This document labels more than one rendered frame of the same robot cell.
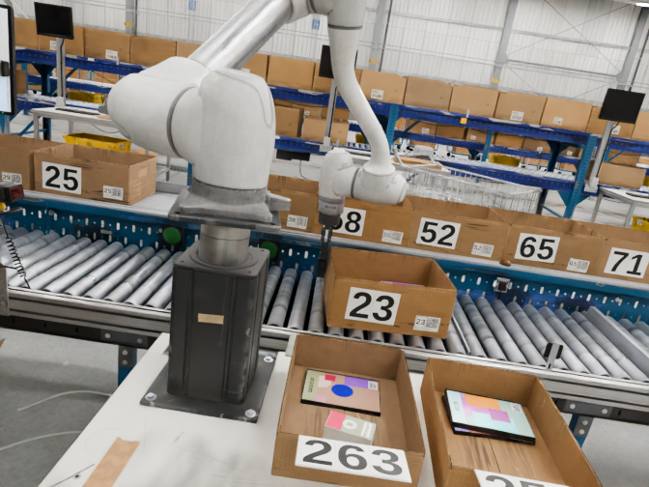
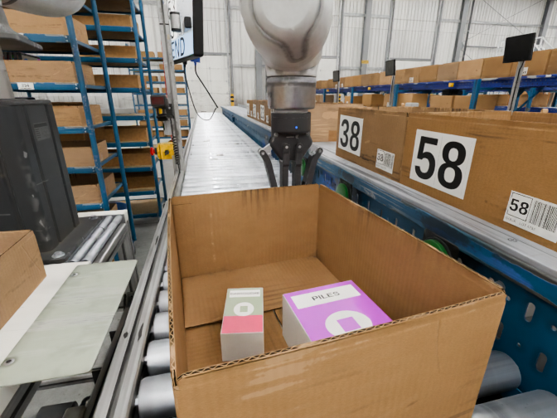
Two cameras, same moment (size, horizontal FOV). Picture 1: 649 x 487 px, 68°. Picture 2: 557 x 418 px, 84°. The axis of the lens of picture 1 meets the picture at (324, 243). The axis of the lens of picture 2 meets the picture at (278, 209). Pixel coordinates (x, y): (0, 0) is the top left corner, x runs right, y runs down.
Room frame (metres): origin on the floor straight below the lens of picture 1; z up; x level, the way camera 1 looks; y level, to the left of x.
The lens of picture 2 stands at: (1.44, -0.59, 1.08)
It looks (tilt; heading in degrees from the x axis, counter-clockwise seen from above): 20 degrees down; 77
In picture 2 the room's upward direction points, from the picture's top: straight up
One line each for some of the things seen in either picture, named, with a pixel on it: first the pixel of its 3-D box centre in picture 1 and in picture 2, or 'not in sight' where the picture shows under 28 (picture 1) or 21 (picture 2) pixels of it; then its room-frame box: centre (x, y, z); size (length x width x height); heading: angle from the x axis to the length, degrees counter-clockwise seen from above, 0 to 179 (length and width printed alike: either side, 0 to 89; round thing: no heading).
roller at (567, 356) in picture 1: (551, 338); not in sight; (1.58, -0.86, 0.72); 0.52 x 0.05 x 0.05; 0
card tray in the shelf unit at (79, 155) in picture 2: not in sight; (60, 153); (0.67, 1.35, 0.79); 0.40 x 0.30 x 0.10; 1
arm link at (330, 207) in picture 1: (330, 205); (291, 95); (1.60, 0.00, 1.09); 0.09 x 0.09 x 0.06
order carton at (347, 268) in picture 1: (384, 290); (284, 284); (1.54, -0.23, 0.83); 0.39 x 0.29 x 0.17; 95
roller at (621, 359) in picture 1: (606, 347); not in sight; (1.58, -1.05, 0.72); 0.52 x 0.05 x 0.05; 0
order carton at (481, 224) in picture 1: (450, 227); not in sight; (2.04, -0.53, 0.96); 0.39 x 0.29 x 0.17; 90
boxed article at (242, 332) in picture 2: not in sight; (244, 321); (1.48, -0.22, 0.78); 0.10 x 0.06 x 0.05; 80
